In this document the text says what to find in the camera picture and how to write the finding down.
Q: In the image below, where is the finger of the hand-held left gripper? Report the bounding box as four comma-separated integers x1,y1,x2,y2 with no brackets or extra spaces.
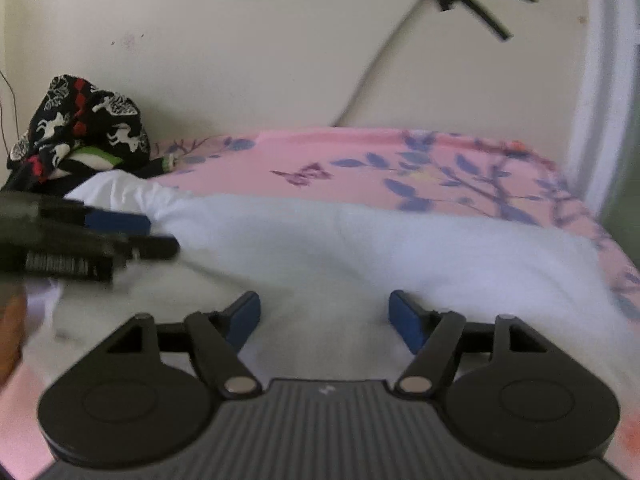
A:
40,204,152,235
85,236,182,263

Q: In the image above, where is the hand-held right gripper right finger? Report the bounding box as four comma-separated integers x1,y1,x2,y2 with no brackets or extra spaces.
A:
388,289,549,399

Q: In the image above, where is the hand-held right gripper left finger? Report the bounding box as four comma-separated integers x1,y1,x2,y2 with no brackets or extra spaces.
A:
101,290,262,399

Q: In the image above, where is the white printed t-shirt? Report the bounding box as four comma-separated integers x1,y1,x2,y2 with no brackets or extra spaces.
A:
22,170,638,381

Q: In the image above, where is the green white striped garment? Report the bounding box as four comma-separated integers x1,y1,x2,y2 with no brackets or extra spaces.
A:
59,147,125,181

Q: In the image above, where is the black patterned garment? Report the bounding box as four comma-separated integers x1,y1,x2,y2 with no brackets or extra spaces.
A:
7,75,152,191

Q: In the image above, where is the pink floral bedsheet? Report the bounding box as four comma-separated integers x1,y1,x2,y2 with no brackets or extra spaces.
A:
0,127,640,480

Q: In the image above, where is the thin black wall wire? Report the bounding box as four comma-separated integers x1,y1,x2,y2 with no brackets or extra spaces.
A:
0,69,22,147

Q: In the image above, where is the grey power cable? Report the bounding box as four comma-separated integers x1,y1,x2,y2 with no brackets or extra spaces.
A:
331,0,436,128

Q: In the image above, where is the white door frame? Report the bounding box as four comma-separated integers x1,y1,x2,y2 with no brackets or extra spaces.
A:
570,0,640,221

